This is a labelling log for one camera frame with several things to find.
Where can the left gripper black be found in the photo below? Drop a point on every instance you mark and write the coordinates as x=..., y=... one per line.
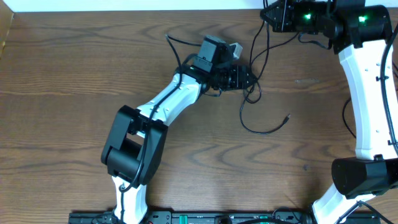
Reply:
x=237, y=77

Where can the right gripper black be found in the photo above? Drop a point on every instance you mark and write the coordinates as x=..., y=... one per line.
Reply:
x=286, y=9

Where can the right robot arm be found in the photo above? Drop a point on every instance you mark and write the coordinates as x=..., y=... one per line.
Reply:
x=362, y=37

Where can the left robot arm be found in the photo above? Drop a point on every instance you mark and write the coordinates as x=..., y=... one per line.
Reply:
x=134, y=146

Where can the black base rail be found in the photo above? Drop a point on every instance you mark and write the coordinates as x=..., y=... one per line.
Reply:
x=165, y=217

